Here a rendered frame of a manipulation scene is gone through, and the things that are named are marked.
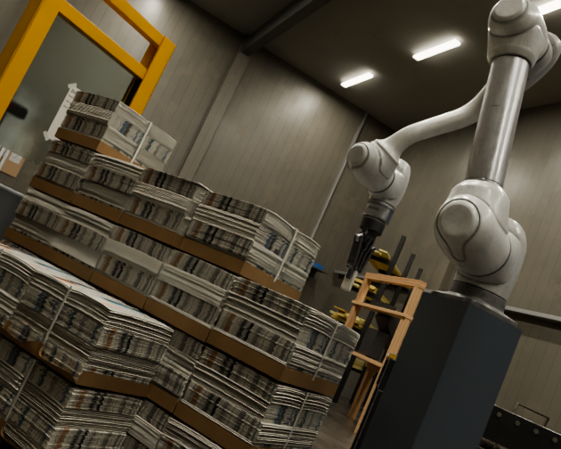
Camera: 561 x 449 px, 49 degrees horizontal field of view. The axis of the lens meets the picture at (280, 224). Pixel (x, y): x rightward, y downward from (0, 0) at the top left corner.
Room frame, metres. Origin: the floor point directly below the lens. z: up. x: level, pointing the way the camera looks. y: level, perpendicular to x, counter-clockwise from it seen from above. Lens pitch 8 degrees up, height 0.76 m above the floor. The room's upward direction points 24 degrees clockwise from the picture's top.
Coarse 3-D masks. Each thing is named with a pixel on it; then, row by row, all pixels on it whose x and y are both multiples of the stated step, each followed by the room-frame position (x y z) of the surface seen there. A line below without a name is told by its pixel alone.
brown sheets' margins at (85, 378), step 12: (12, 336) 1.87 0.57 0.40; (24, 348) 1.87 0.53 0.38; (36, 348) 1.85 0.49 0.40; (60, 372) 1.77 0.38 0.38; (84, 372) 1.74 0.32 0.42; (84, 384) 1.76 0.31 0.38; (96, 384) 1.79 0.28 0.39; (108, 384) 1.82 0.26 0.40; (120, 384) 1.86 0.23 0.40; (132, 384) 1.89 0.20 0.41; (144, 384) 1.93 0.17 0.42; (144, 396) 1.97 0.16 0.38; (0, 420) 1.85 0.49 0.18; (0, 432) 1.84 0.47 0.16
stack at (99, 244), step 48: (96, 240) 2.28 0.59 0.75; (144, 240) 2.16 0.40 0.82; (96, 288) 2.23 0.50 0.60; (144, 288) 2.10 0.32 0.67; (192, 288) 1.99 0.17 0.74; (240, 288) 1.90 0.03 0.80; (192, 336) 1.96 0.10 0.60; (240, 336) 1.86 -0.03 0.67; (288, 336) 1.78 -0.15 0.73; (336, 336) 1.93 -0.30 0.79; (192, 384) 1.91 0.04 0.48; (240, 384) 1.82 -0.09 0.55; (288, 384) 1.88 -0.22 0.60; (144, 432) 1.95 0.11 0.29; (192, 432) 1.86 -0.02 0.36; (240, 432) 1.79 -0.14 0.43; (288, 432) 1.90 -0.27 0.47
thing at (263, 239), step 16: (208, 192) 2.10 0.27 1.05; (208, 208) 2.07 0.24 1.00; (224, 208) 2.05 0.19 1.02; (240, 208) 2.00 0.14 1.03; (256, 208) 1.97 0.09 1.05; (192, 224) 2.09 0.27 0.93; (208, 224) 2.05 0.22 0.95; (224, 224) 2.02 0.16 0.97; (240, 224) 1.98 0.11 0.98; (256, 224) 1.94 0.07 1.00; (272, 224) 1.98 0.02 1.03; (288, 224) 2.04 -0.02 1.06; (192, 240) 2.08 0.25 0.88; (208, 240) 2.03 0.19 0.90; (224, 240) 2.00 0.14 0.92; (240, 240) 1.96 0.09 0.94; (256, 240) 1.95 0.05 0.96; (272, 240) 2.01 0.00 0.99; (192, 256) 2.09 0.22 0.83; (240, 256) 1.95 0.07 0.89; (256, 256) 1.96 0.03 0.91; (272, 256) 2.03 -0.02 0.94
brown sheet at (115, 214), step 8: (72, 200) 2.41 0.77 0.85; (80, 200) 2.38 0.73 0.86; (88, 200) 2.36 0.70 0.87; (88, 208) 2.35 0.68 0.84; (96, 208) 2.32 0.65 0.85; (104, 208) 2.30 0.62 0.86; (112, 208) 2.28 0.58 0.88; (104, 216) 2.29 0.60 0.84; (112, 216) 2.27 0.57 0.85; (120, 216) 2.25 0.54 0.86
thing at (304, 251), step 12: (300, 240) 2.13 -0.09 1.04; (312, 240) 2.18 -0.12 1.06; (300, 252) 2.15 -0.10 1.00; (312, 252) 2.21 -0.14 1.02; (288, 264) 2.11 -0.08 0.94; (300, 264) 2.17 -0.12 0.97; (312, 264) 2.22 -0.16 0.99; (288, 276) 2.13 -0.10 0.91; (300, 276) 2.19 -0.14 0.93; (300, 288) 2.22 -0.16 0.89
